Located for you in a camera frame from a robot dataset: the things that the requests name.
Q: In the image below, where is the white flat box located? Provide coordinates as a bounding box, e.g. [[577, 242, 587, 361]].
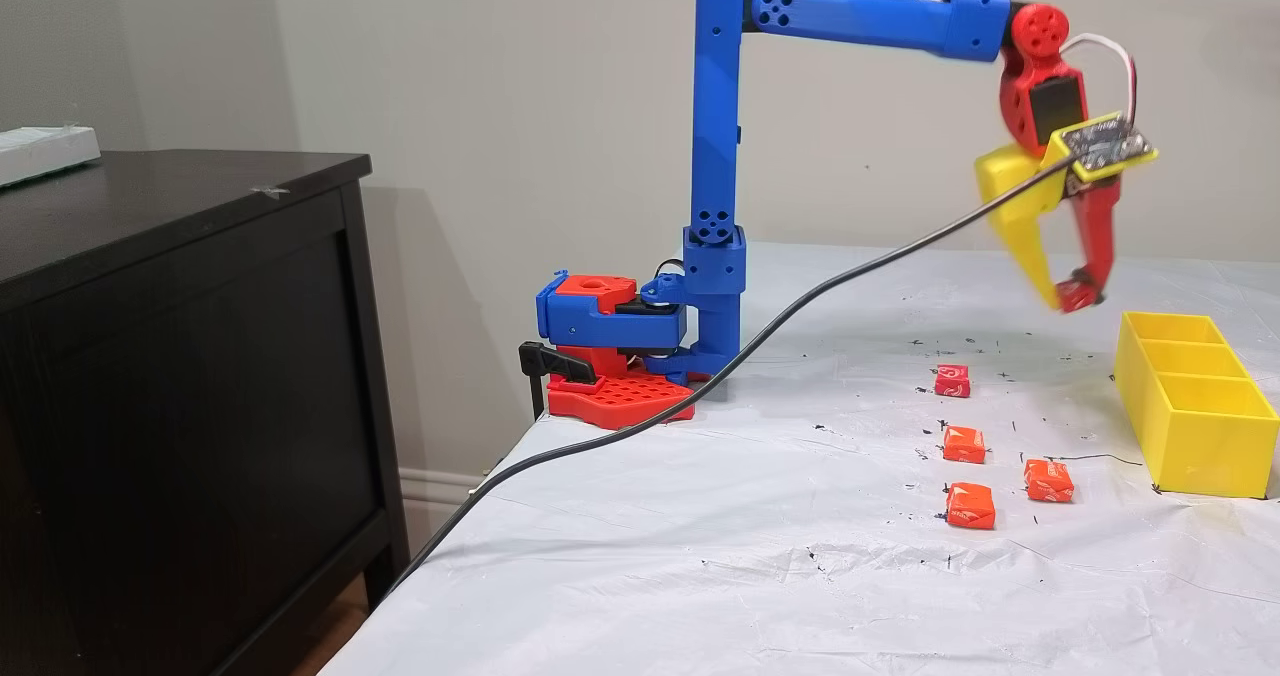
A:
[[0, 125, 102, 189]]

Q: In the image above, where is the circuit board camera, yellow mount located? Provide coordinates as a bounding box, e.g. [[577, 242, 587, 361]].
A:
[[1045, 111, 1161, 182]]

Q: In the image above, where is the yellow three-compartment box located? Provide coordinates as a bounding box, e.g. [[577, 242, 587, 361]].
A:
[[1113, 311, 1280, 500]]

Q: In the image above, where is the white plastic table cover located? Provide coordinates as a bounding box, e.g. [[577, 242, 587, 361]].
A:
[[320, 244, 1280, 676]]

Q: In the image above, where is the orange candy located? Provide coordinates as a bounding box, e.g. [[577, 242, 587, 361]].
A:
[[942, 425, 987, 465], [945, 482, 997, 531], [1023, 459, 1076, 503]]

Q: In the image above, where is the black camera cable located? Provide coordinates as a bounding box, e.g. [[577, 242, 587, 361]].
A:
[[380, 154, 1083, 602]]

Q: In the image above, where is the black wooden cabinet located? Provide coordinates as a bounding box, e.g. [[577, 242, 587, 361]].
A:
[[0, 149, 411, 676]]

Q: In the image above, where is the white red servo wire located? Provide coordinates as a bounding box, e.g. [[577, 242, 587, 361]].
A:
[[1060, 31, 1141, 122]]

